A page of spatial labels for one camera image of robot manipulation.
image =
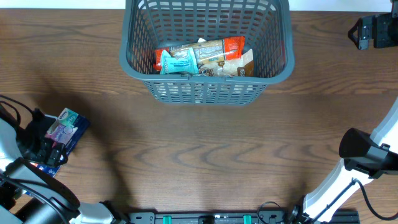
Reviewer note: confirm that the teal wet wipes pack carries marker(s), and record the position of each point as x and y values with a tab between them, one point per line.
187	63

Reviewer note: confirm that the beige snack pouch cookie print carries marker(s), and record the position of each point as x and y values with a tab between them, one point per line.
241	67

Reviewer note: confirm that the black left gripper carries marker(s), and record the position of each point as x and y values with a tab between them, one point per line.
40	152

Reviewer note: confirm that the orange pasta packet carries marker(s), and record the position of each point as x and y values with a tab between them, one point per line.
206	52

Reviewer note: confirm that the blue Kleenex tissue multipack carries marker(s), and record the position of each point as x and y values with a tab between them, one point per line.
68	128

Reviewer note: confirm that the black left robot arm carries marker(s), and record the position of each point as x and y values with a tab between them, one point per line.
29	195

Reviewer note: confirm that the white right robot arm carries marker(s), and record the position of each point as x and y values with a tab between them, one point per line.
364	157

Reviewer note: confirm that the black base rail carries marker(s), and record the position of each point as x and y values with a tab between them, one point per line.
271	215

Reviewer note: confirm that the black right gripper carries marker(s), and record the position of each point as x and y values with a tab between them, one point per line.
384	22

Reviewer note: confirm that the grey plastic lattice basket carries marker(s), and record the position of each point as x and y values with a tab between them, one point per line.
150	25

